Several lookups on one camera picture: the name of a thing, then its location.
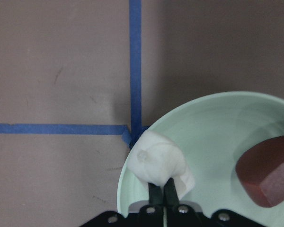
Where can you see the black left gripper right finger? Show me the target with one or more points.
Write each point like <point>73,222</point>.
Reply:
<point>170,193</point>

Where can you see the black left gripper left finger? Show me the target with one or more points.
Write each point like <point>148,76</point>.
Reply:
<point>156,196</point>

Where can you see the white bun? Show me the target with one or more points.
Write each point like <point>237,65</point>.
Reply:
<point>155,159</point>

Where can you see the brown bun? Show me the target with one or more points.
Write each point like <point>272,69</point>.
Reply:
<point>260,171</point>

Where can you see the light green plate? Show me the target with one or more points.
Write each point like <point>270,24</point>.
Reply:
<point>213,132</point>

